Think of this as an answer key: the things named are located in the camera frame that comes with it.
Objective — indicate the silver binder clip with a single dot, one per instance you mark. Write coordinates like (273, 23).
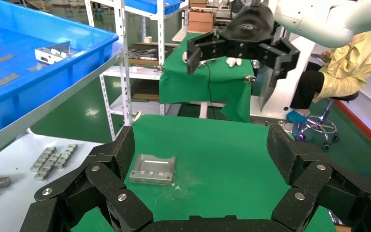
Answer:
(248, 78)
(136, 116)

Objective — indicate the person in yellow coat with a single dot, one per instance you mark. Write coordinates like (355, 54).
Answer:
(348, 64)

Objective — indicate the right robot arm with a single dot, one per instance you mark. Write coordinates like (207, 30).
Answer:
(326, 19)

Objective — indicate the white rounded object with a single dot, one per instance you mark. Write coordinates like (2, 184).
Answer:
(184, 57)

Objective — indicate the dark smartphone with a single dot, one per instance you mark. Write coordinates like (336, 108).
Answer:
(318, 56)

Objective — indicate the green table cloth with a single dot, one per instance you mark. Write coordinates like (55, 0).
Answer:
(224, 86)
(220, 166)

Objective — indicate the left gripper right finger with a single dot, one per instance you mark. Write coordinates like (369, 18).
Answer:
(316, 179)

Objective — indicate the dark metal parts pile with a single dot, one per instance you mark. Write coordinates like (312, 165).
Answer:
(140, 54)

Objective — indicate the white perforated metal rack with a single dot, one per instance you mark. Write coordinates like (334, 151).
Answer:
(123, 64)

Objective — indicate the gray tape strip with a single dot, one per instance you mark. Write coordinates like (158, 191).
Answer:
(36, 67)
(6, 79)
(3, 58)

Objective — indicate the beige tape roll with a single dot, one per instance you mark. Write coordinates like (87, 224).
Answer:
(147, 39)

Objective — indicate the black stool chrome base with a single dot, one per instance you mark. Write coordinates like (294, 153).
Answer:
(345, 96)

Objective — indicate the blue plastic bin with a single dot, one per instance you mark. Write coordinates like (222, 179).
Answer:
(153, 6)
(28, 93)

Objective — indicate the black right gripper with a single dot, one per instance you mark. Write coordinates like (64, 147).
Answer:
(249, 22)

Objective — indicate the white machine column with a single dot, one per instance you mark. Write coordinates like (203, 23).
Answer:
(284, 96)

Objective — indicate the brown cardboard box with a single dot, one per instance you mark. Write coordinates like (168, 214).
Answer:
(198, 3)
(201, 20)

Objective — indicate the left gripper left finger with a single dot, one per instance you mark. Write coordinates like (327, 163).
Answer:
(108, 182)

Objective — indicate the silver sheet metal bracket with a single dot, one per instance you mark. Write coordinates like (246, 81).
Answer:
(150, 176)
(48, 56)

